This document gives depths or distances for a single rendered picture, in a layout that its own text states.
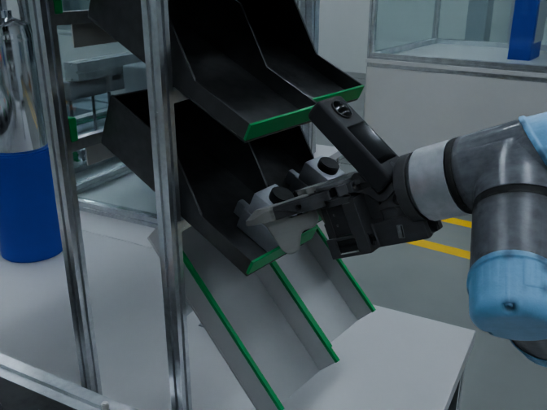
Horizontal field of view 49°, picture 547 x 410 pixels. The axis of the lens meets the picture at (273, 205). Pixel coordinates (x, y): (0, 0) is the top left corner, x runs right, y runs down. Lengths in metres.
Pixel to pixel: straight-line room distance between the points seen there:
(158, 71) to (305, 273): 0.44
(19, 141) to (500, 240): 1.18
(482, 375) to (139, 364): 1.77
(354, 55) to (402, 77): 5.41
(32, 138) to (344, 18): 8.87
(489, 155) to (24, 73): 1.12
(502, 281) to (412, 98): 4.23
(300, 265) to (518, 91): 3.59
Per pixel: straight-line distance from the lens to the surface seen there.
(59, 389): 0.95
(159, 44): 0.67
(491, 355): 2.79
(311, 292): 0.96
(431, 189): 0.58
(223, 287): 0.84
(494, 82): 4.48
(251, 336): 0.84
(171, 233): 0.73
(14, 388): 0.96
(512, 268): 0.50
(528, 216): 0.52
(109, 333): 1.24
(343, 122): 0.63
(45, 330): 1.29
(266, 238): 0.73
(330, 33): 10.27
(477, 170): 0.56
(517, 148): 0.55
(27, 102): 1.48
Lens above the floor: 1.52
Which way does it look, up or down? 21 degrees down
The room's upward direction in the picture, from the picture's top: straight up
